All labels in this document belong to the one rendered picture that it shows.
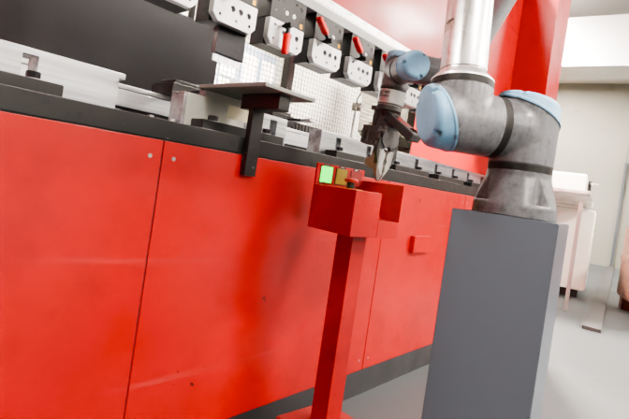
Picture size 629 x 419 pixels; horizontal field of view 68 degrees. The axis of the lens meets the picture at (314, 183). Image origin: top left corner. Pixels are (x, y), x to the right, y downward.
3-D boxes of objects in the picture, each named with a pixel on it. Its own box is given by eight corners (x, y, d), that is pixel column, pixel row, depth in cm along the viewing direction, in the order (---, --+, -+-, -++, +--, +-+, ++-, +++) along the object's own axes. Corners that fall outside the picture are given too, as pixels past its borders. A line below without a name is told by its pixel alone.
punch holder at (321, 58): (310, 61, 155) (317, 11, 154) (292, 63, 160) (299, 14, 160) (338, 73, 166) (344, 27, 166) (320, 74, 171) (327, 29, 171)
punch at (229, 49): (213, 59, 130) (219, 25, 130) (210, 60, 132) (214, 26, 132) (241, 69, 138) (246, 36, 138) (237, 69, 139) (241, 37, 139)
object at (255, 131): (268, 179, 116) (280, 93, 116) (230, 173, 126) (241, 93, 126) (279, 180, 119) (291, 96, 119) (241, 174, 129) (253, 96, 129)
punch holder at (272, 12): (267, 41, 139) (274, -14, 139) (247, 44, 145) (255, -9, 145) (300, 56, 151) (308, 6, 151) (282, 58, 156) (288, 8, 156)
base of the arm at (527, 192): (560, 223, 93) (567, 173, 92) (550, 223, 80) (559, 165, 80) (482, 210, 101) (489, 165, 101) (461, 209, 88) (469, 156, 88)
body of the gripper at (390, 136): (375, 148, 140) (384, 108, 140) (398, 151, 134) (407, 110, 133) (358, 143, 135) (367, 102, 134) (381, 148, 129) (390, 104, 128)
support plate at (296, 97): (265, 85, 110) (266, 81, 110) (198, 88, 127) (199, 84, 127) (314, 103, 123) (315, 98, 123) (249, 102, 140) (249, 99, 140)
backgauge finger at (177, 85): (200, 93, 133) (203, 76, 133) (152, 94, 150) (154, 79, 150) (233, 103, 142) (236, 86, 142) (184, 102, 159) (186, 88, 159)
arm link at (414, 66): (446, 53, 118) (430, 60, 129) (404, 45, 116) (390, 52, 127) (441, 84, 119) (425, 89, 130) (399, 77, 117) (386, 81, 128)
